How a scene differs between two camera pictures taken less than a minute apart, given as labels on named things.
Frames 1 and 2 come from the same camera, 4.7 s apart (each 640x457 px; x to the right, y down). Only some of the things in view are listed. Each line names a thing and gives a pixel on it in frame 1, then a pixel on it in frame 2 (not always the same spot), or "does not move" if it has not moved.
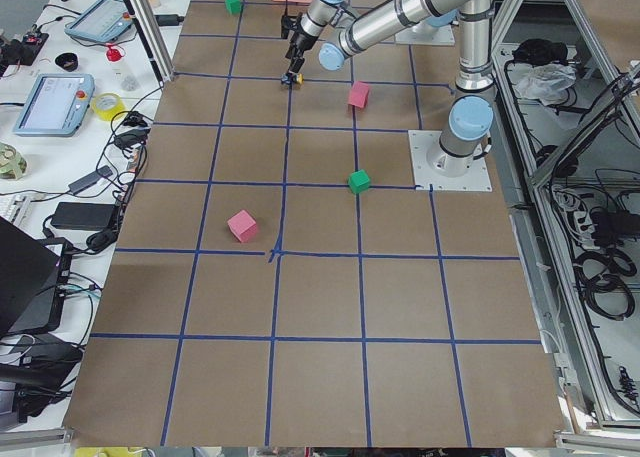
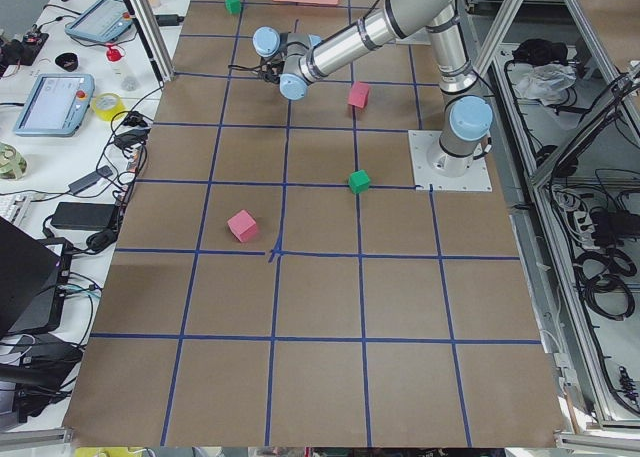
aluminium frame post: [142, 10] does not move
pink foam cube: [359, 94] does not move
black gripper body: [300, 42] to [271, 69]
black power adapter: [85, 216] does not move
